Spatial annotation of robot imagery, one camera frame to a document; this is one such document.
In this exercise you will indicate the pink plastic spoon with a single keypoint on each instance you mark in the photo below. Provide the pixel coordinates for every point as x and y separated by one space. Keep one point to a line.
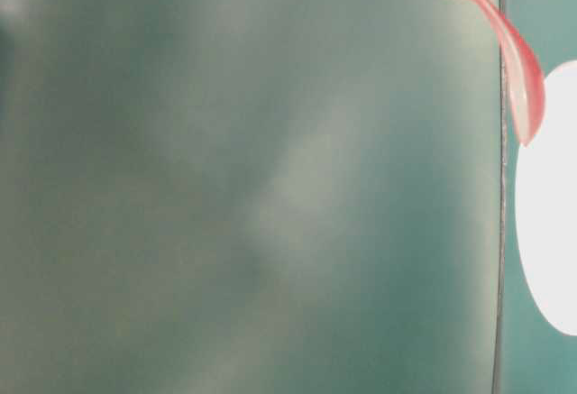
526 82

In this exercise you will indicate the dark green table mat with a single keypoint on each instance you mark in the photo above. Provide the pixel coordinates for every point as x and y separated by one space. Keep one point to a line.
262 196

